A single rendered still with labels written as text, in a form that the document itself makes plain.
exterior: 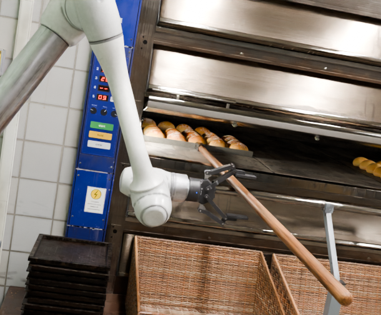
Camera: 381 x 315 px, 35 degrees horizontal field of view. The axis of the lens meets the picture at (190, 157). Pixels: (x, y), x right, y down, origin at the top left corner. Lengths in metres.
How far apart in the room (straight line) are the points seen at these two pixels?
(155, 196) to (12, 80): 0.53
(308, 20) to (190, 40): 0.49
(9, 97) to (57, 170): 0.72
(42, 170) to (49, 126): 0.18
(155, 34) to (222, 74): 0.31
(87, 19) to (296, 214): 1.35
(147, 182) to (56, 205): 0.87
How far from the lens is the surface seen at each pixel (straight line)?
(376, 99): 2.70
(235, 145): 2.99
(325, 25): 2.60
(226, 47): 2.48
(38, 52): 1.84
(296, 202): 2.23
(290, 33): 2.53
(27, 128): 2.47
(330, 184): 2.67
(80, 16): 1.75
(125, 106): 1.74
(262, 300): 2.56
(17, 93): 1.83
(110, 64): 1.75
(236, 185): 2.09
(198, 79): 2.46
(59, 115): 2.45
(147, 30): 2.44
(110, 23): 1.72
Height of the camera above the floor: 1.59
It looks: 9 degrees down
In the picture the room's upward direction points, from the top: 10 degrees clockwise
